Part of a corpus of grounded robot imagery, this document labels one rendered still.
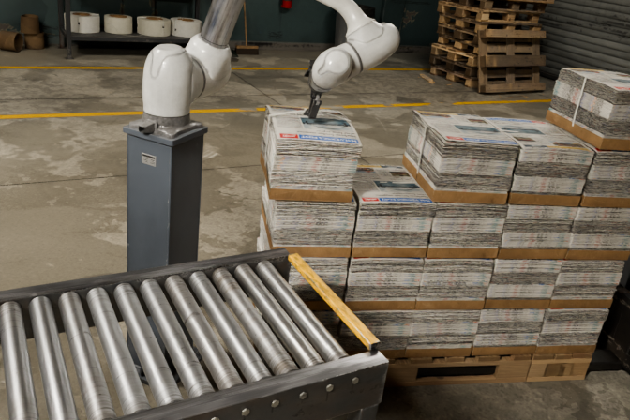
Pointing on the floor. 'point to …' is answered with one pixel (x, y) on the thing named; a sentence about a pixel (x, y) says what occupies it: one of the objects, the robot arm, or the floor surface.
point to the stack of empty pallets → (487, 9)
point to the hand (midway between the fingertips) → (308, 94)
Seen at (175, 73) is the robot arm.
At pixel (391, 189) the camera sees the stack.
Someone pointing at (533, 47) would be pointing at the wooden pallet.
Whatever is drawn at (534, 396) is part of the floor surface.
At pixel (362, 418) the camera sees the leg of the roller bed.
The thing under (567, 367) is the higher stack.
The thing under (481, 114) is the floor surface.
